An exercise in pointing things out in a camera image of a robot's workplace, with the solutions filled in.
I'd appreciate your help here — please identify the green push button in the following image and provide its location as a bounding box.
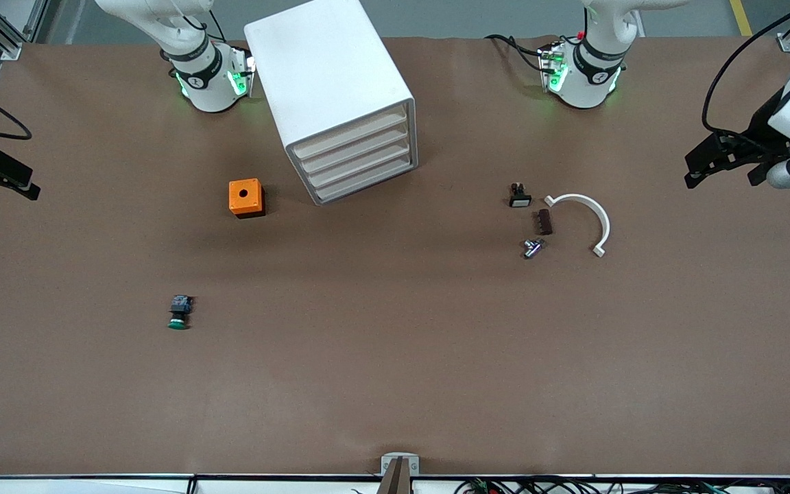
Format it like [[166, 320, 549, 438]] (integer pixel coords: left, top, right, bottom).
[[167, 295, 194, 331]]

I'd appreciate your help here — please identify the white drawer cabinet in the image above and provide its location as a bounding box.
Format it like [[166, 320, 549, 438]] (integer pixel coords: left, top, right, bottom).
[[244, 0, 420, 207]]

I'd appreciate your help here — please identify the white curved plastic clamp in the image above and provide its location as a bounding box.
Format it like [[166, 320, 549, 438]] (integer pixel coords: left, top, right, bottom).
[[544, 193, 611, 259]]

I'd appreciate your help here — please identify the orange box with hole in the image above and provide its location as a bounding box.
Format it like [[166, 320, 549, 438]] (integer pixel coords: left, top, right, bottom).
[[228, 178, 265, 219]]

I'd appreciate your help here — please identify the black arm base cable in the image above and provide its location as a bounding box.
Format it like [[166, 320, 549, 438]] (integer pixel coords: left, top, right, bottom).
[[486, 34, 551, 73]]

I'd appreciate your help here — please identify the white table edge rail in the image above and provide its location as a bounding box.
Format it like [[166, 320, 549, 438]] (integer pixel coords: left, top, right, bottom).
[[0, 473, 790, 494]]

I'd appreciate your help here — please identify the black cable bundle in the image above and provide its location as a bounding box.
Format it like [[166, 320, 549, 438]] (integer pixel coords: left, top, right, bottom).
[[455, 475, 790, 494]]

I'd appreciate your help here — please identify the grey metal bracket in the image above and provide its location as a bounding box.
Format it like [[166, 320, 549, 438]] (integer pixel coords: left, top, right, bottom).
[[381, 453, 420, 476]]

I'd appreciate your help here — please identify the brown tapered post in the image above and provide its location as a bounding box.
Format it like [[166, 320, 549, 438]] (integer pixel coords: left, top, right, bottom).
[[376, 458, 414, 494]]

